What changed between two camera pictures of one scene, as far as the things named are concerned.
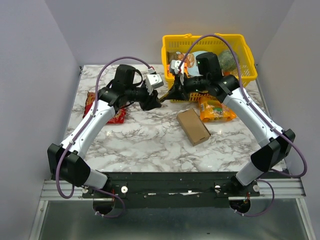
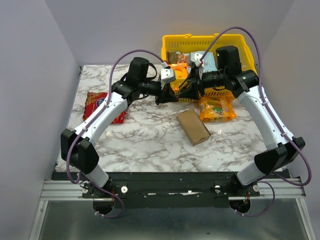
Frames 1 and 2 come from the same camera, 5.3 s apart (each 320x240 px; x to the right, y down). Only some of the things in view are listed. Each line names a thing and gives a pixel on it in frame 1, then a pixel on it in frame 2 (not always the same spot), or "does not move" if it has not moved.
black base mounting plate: [177, 190] does not move
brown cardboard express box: [194, 126] does not move
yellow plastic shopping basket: [246, 70] does not move
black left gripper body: [143, 96] → [161, 97]
